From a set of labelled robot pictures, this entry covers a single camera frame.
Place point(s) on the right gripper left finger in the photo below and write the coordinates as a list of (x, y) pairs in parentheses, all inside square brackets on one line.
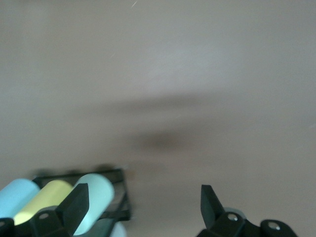
[(74, 207)]

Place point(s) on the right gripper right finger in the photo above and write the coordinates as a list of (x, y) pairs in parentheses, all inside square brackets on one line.
[(212, 207)]

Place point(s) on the pale green cup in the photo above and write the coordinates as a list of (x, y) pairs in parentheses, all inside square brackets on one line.
[(98, 195)]

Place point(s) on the light blue cup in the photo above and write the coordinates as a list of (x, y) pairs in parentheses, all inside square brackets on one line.
[(17, 195)]

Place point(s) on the yellow cup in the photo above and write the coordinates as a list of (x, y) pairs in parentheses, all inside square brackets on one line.
[(47, 197)]

